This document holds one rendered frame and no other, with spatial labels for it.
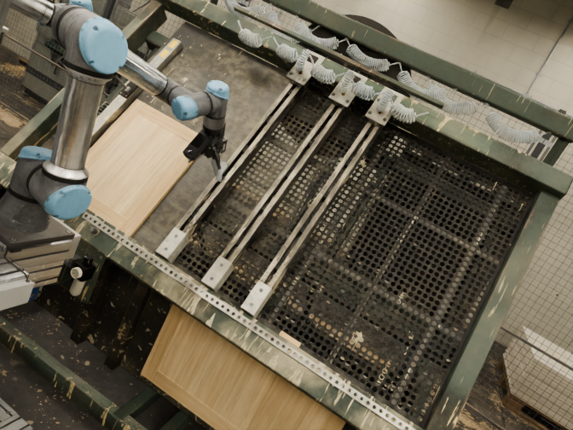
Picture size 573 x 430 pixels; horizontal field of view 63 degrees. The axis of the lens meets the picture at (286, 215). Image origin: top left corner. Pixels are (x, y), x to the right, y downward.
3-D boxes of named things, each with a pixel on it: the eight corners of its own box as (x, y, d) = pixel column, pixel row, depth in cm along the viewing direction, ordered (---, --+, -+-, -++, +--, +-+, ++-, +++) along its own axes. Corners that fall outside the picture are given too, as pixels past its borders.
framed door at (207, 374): (142, 371, 224) (140, 374, 222) (188, 275, 210) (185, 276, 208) (303, 491, 203) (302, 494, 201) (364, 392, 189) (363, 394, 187)
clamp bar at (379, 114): (238, 308, 186) (230, 293, 164) (381, 101, 225) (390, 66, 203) (259, 322, 184) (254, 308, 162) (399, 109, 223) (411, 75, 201)
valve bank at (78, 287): (-27, 249, 196) (-10, 199, 190) (3, 243, 209) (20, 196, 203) (60, 314, 184) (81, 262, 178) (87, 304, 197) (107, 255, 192)
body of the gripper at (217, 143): (225, 153, 172) (230, 124, 165) (211, 162, 166) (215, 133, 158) (209, 143, 175) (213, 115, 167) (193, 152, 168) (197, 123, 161)
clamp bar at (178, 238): (156, 254, 196) (138, 233, 174) (306, 64, 235) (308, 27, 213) (175, 266, 193) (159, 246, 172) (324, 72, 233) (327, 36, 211)
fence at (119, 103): (43, 181, 211) (39, 177, 207) (175, 43, 242) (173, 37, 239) (52, 186, 210) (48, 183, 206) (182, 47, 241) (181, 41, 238)
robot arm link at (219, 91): (199, 81, 151) (220, 76, 156) (196, 111, 158) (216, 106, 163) (215, 92, 148) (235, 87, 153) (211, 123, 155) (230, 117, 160)
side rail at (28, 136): (12, 162, 222) (-2, 149, 212) (159, 15, 259) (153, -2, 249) (20, 168, 221) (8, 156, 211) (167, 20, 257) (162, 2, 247)
